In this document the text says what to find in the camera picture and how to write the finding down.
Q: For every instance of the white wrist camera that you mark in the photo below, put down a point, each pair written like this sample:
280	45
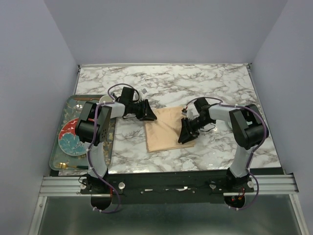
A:
188	114
144	91

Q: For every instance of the grey-green ceramic mug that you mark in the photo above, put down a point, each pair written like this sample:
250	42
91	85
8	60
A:
106	99

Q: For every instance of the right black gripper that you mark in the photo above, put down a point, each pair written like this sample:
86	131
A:
187	132

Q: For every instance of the red and teal plate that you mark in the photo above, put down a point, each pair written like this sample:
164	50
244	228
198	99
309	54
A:
68	141

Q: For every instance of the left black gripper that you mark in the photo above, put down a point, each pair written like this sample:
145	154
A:
146	113

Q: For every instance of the peach cloth napkin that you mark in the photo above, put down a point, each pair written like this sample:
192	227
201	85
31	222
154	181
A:
163	133

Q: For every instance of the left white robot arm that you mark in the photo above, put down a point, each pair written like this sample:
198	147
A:
92	126

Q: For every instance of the gold fork green handle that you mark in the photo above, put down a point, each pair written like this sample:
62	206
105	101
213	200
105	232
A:
67	166

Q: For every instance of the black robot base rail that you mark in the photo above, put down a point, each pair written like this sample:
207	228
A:
210	186

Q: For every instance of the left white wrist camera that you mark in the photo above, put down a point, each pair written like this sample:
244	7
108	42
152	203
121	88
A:
144	91

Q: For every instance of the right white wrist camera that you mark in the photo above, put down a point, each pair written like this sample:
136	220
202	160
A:
188	114

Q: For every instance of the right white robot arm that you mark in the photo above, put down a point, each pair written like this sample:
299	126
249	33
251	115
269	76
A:
247	125

